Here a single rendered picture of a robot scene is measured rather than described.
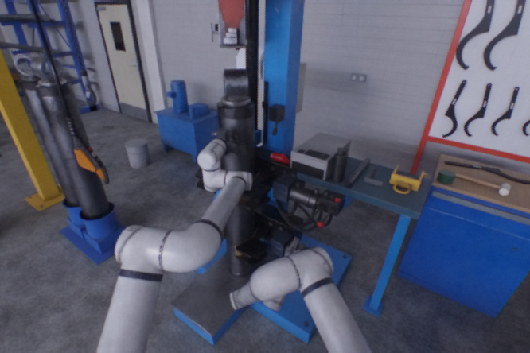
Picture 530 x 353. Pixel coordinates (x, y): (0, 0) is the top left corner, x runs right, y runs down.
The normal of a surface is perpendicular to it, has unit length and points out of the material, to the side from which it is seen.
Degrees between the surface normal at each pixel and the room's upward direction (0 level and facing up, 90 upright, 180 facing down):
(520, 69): 90
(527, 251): 90
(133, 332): 55
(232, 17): 90
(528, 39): 90
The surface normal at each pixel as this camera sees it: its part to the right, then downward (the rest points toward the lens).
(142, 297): 0.61, -0.20
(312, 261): 0.16, -0.65
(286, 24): -0.56, 0.41
